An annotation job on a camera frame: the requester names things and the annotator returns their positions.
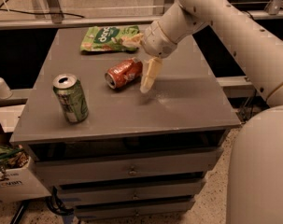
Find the green chip bag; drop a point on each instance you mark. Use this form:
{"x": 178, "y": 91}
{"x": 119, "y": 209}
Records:
{"x": 104, "y": 39}

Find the grey drawer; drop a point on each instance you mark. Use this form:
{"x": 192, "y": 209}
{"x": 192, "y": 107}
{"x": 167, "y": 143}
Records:
{"x": 132, "y": 192}
{"x": 134, "y": 209}
{"x": 55, "y": 173}

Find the bottom grey drawer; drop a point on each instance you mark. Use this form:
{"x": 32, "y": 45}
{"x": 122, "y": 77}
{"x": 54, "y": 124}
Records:
{"x": 134, "y": 209}

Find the grey drawer cabinet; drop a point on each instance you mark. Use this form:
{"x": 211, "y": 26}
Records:
{"x": 186, "y": 108}

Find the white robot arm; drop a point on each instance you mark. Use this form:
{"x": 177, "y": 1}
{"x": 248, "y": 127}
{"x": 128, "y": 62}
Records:
{"x": 255, "y": 179}

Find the metal frame rail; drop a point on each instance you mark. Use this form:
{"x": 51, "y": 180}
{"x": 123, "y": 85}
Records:
{"x": 86, "y": 22}

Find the middle grey drawer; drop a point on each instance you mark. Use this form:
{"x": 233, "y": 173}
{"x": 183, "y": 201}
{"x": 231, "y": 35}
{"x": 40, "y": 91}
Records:
{"x": 132, "y": 192}

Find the top grey drawer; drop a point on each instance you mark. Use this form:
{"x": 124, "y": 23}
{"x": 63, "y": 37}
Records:
{"x": 55, "y": 173}

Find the white cardboard box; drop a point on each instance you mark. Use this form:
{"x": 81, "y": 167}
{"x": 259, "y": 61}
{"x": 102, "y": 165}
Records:
{"x": 17, "y": 184}

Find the white plastic bottle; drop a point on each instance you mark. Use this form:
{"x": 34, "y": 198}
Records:
{"x": 5, "y": 91}

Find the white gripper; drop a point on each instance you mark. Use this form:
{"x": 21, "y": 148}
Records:
{"x": 155, "y": 42}

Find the green soda can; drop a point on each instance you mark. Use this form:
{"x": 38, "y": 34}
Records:
{"x": 71, "y": 97}

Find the red coke can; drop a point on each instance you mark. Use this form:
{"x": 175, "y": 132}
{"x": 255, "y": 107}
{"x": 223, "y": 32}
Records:
{"x": 123, "y": 73}

